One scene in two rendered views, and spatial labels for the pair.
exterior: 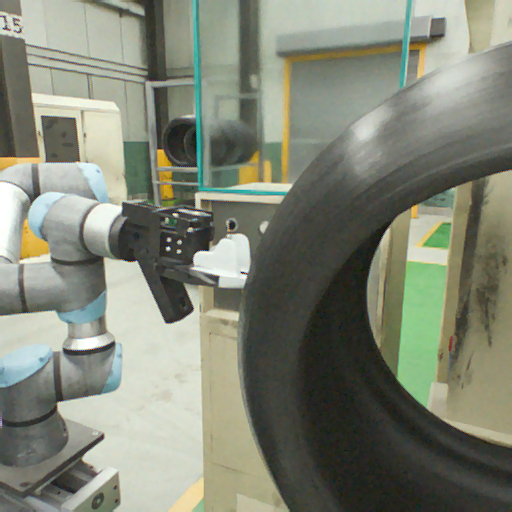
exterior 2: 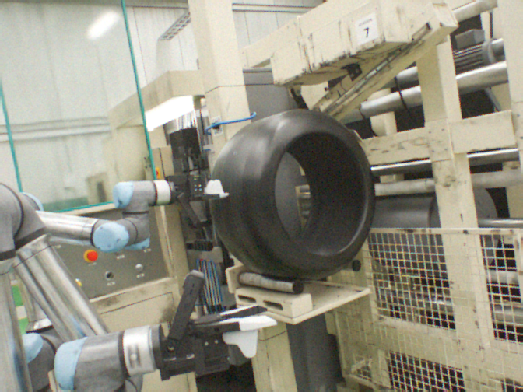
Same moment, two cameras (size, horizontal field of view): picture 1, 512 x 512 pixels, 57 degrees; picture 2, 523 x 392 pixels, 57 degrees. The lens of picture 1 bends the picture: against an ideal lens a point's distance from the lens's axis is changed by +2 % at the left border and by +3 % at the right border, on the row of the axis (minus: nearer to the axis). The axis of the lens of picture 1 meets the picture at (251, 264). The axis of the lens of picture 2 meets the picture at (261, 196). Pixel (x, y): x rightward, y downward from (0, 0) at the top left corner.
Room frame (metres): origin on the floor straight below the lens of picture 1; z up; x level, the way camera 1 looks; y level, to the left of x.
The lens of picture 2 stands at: (-0.32, 1.27, 1.30)
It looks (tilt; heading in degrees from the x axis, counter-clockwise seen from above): 3 degrees down; 300
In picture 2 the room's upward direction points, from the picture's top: 10 degrees counter-clockwise
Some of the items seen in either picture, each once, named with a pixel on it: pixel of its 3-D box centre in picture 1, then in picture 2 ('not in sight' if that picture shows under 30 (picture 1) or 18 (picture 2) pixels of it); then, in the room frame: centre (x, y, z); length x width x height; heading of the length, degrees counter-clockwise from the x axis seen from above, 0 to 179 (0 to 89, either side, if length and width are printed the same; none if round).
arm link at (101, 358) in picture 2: not in sight; (95, 362); (0.33, 0.76, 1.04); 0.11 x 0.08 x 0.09; 36
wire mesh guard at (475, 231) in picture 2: not in sight; (412, 318); (0.16, -0.52, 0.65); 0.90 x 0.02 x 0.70; 155
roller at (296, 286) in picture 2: not in sight; (268, 281); (0.56, -0.20, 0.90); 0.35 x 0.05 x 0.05; 155
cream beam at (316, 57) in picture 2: not in sight; (342, 48); (0.26, -0.54, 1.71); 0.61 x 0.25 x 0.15; 155
